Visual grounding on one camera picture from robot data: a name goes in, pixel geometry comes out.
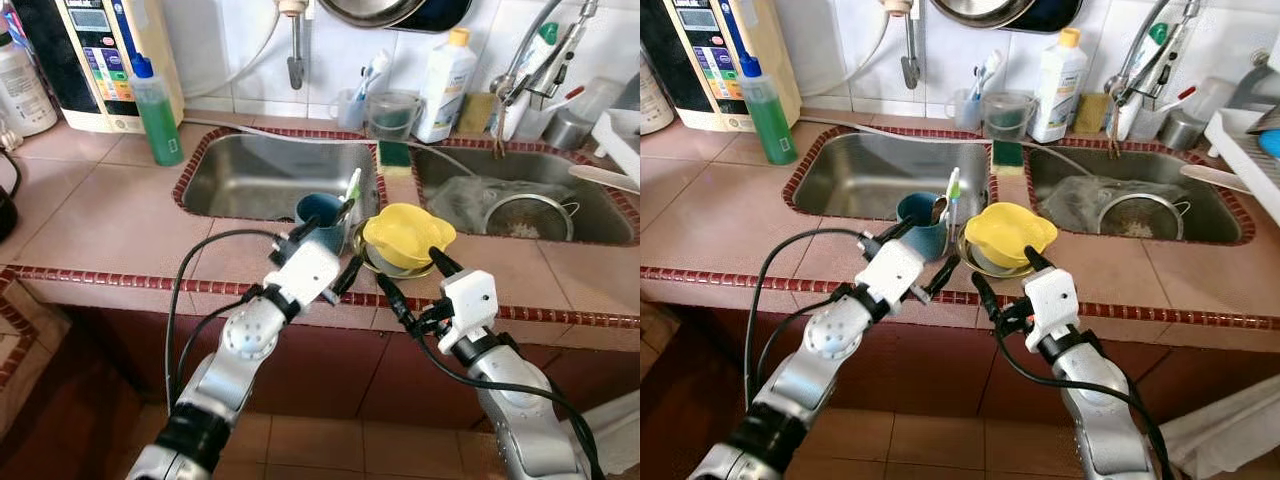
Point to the white green faucet filter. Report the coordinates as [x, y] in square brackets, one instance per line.
[530, 80]
[1142, 80]

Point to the dark teal mug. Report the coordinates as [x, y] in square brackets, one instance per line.
[328, 228]
[930, 238]

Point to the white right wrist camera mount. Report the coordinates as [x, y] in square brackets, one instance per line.
[468, 300]
[1050, 300]

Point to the steel hanging pan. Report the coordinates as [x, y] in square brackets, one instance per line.
[365, 10]
[980, 10]

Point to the clear plastic bag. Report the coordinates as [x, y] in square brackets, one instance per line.
[1070, 200]
[460, 200]

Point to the yellow plastic bowl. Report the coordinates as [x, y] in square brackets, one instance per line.
[1005, 232]
[405, 235]

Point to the stainless steel sink basin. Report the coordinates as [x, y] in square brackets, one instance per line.
[1215, 220]
[600, 215]
[250, 175]
[860, 178]

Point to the stainless steel bowl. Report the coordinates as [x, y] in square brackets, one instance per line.
[990, 269]
[395, 271]

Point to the black hanging pan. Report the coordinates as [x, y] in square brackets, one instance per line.
[1060, 12]
[445, 12]

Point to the steel mesh strainer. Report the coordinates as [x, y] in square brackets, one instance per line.
[530, 220]
[1140, 220]

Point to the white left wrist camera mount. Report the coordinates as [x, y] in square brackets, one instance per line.
[890, 272]
[300, 270]

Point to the chrome sink faucet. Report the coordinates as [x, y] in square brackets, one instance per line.
[505, 86]
[1118, 86]

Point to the steel cup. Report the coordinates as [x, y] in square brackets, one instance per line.
[568, 130]
[1183, 130]

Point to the white blue toothbrush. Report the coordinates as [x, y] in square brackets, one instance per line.
[375, 70]
[988, 70]

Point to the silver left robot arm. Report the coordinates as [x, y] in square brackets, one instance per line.
[240, 335]
[830, 335]

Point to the green yellow sponge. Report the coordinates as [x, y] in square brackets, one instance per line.
[1008, 157]
[394, 155]

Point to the white plastic jar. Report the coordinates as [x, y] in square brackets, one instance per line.
[652, 105]
[25, 95]

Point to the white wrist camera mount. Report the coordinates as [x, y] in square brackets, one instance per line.
[1050, 300]
[468, 300]
[890, 272]
[300, 270]

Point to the green dish soap bottle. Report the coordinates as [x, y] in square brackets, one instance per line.
[770, 125]
[158, 125]

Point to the wooden spoon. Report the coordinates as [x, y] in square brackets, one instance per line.
[1215, 178]
[605, 178]

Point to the clear measuring cup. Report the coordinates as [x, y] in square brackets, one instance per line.
[1008, 118]
[392, 118]

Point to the beige water ionizer appliance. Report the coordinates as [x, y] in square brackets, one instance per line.
[90, 60]
[710, 60]

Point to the clear toothbrush cup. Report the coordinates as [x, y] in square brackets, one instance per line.
[962, 112]
[348, 110]

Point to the white yellow-capped detergent bottle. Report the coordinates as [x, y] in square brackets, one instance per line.
[445, 90]
[1058, 90]

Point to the white dish rack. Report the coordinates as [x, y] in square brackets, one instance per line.
[1245, 150]
[620, 140]

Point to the black kettle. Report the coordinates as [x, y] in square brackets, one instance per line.
[5, 210]

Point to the green white tongs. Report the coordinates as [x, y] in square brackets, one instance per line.
[353, 185]
[953, 185]

